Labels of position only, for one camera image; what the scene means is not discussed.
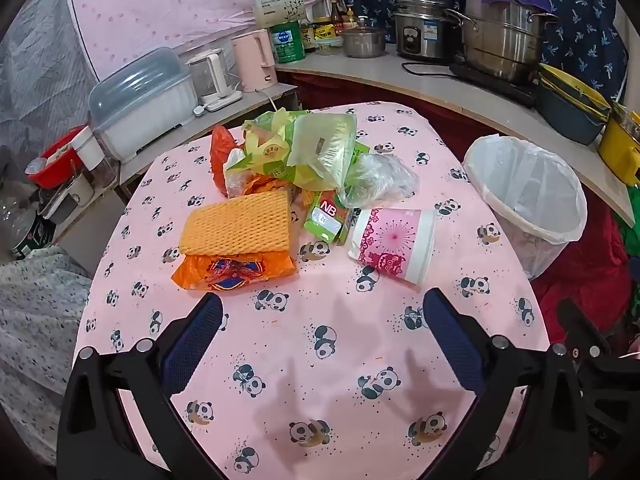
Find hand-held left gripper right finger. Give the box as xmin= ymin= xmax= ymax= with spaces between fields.
xmin=422 ymin=287 xmax=591 ymax=480

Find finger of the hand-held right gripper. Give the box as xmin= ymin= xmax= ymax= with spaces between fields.
xmin=557 ymin=299 xmax=612 ymax=359

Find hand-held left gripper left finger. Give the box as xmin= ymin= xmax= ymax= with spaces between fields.
xmin=56 ymin=292 xmax=224 ymax=480

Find orange plastic bag blue print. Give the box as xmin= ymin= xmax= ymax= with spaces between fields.
xmin=171 ymin=250 xmax=297 ymax=292

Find orange foam fruit net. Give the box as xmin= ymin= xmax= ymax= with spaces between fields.
xmin=178 ymin=189 xmax=292 ymax=257

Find white bin with liner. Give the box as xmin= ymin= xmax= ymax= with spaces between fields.
xmin=462 ymin=135 xmax=588 ymax=281

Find red cloth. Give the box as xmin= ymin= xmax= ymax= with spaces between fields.
xmin=530 ymin=205 xmax=631 ymax=331

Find pink panda tablecloth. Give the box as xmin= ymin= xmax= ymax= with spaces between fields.
xmin=70 ymin=101 xmax=551 ymax=480

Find pink printed paper cup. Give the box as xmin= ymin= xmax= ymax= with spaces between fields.
xmin=347 ymin=207 xmax=437 ymax=286

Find green cloth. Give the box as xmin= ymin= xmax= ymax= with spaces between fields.
xmin=611 ymin=199 xmax=637 ymax=228

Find grey floral cloth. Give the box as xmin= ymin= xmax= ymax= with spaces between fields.
xmin=0 ymin=247 xmax=93 ymax=466

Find yellow pot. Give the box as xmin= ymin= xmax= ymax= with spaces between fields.
xmin=597 ymin=102 xmax=640 ymax=186

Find green carton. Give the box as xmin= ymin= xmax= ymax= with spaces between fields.
xmin=302 ymin=191 xmax=353 ymax=246

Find clear plastic bag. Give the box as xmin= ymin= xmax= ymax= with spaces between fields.
xmin=345 ymin=152 xmax=420 ymax=208

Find red-orange plastic bag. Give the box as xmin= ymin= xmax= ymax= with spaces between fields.
xmin=210 ymin=126 xmax=242 ymax=196

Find dark round pot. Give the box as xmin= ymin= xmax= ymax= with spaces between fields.
xmin=10 ymin=205 xmax=57 ymax=261

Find yellow-green plastic bag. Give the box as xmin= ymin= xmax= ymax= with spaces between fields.
xmin=225 ymin=110 xmax=301 ymax=183

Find stack of blue yellow bowls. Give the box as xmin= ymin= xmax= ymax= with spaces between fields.
xmin=536 ymin=62 xmax=613 ymax=146

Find white plastic cup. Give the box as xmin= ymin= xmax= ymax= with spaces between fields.
xmin=74 ymin=126 xmax=105 ymax=171

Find green translucent plastic bag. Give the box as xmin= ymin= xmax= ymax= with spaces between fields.
xmin=287 ymin=114 xmax=358 ymax=192

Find red bowl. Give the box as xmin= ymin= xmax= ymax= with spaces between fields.
xmin=25 ymin=125 xmax=88 ymax=188

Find wooden side table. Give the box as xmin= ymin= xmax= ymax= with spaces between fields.
xmin=117 ymin=82 xmax=298 ymax=186

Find plastic dish rack with lid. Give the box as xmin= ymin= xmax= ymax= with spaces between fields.
xmin=89 ymin=47 xmax=198 ymax=163

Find black induction cooker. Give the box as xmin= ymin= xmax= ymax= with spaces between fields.
xmin=449 ymin=62 xmax=543 ymax=108

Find white glass kettle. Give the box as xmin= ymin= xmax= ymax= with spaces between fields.
xmin=186 ymin=49 xmax=243 ymax=112

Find beige curtain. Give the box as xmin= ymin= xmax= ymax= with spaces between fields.
xmin=614 ymin=0 xmax=640 ymax=103

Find pink electric kettle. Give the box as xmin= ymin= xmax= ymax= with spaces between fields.
xmin=231 ymin=28 xmax=278 ymax=93

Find large steel steamer pot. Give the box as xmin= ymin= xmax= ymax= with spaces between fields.
xmin=445 ymin=0 xmax=558 ymax=83

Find steel rice cooker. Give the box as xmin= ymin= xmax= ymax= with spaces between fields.
xmin=391 ymin=0 xmax=453 ymax=63

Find green tin can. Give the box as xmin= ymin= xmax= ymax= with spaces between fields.
xmin=270 ymin=21 xmax=306 ymax=64

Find small steel pot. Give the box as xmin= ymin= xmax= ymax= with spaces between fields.
xmin=341 ymin=25 xmax=388 ymax=59

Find pink dotted cloth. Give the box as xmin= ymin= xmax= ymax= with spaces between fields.
xmin=65 ymin=0 xmax=341 ymax=71

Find white cardboard box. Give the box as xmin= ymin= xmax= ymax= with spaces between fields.
xmin=250 ymin=0 xmax=306 ymax=28

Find black power cable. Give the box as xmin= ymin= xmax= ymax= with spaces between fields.
xmin=401 ymin=61 xmax=458 ymax=78

